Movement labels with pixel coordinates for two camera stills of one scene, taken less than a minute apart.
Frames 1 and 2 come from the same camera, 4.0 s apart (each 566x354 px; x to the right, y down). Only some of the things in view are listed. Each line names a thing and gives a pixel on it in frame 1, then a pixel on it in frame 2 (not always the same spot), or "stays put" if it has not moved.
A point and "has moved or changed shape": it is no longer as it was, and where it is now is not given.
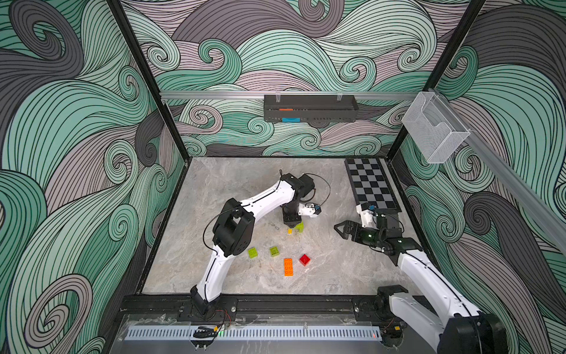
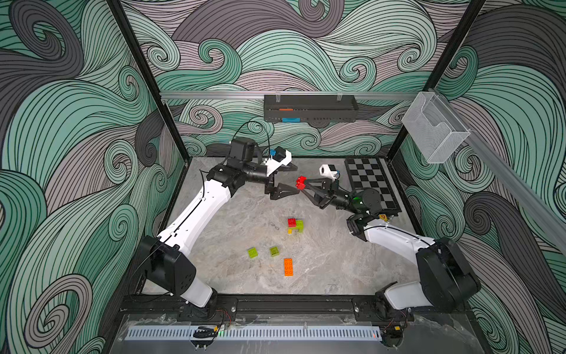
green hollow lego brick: x=274 y=251 stays put
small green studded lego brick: x=253 y=253 stays put
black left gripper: x=290 y=223 → x=274 y=195
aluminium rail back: x=236 y=95 stays put
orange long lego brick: x=289 y=267 stays put
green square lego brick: x=300 y=227 stays put
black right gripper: x=357 y=229 → x=332 y=189
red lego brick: x=304 y=259 has moved or changed shape
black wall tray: x=309 y=108 stays put
